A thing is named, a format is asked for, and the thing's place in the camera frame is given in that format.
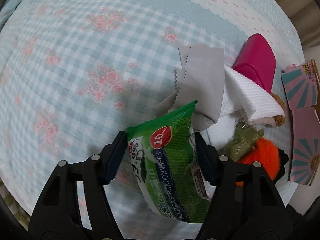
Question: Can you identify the magenta pouch case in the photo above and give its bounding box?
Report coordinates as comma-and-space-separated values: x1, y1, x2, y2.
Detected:
232, 33, 277, 93

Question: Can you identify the grey lens cloth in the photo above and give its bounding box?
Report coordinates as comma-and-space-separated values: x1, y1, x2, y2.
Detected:
156, 44, 225, 131

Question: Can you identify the blue checked floral bedsheet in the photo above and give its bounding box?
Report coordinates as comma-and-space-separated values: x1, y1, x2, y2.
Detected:
1, 0, 304, 213

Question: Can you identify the white waffle cloth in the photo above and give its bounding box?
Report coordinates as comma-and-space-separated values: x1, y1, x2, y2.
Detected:
204, 67, 283, 150

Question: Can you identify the orange fuzzy strawberry plush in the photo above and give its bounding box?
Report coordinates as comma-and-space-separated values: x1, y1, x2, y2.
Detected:
220, 122, 281, 186

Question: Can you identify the black scrunchie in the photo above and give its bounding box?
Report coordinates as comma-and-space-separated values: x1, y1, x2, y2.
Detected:
272, 148, 289, 184

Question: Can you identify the pink patterned cardboard box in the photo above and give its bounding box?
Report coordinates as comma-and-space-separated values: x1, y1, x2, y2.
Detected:
281, 59, 319, 186

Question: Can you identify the green wet wipes pack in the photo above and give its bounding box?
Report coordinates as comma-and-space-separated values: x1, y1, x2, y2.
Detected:
126, 101, 210, 223

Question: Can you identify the brown cookie plush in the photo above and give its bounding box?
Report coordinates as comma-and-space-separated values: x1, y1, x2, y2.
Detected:
249, 92, 285, 128

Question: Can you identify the beige curtain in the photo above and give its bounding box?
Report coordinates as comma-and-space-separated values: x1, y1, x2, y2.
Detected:
275, 0, 319, 49

